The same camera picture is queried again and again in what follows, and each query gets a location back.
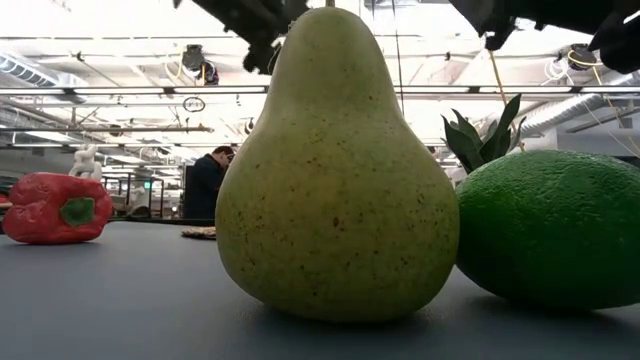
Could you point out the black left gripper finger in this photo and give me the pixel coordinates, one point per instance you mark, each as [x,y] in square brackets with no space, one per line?
[262,57]

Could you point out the horizontal ceiling pipe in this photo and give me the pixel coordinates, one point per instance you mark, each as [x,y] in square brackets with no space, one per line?
[100,129]

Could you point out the black table frame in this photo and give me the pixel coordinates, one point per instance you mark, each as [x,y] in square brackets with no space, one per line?
[150,221]

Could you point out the hanging black ceiling device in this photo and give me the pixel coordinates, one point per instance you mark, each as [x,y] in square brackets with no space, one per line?
[580,56]
[194,59]

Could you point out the round woven placemat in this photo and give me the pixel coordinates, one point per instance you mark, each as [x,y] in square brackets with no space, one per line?
[200,233]

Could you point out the green lime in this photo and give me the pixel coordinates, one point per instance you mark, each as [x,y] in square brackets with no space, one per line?
[550,230]

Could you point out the silver ribbed air duct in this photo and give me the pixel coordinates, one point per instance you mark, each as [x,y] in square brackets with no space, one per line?
[25,67]
[565,112]

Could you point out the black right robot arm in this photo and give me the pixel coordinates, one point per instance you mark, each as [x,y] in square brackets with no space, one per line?
[622,45]

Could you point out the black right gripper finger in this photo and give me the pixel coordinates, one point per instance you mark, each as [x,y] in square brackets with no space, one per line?
[492,20]

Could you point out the person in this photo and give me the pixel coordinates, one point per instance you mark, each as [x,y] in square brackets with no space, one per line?
[202,190]

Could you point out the black metal rack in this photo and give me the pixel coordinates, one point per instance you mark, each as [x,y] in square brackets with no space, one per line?
[135,178]

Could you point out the large yellow-green pear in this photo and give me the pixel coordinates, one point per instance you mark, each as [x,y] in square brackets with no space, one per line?
[335,200]

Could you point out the green spiky artificial plant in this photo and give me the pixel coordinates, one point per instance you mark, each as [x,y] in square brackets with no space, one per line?
[470,147]

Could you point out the round hanging sign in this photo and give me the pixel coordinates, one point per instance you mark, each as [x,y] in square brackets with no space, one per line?
[194,105]

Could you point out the red bell pepper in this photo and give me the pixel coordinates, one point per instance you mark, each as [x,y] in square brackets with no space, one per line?
[35,212]

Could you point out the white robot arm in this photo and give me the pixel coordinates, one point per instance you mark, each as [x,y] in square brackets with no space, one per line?
[86,165]

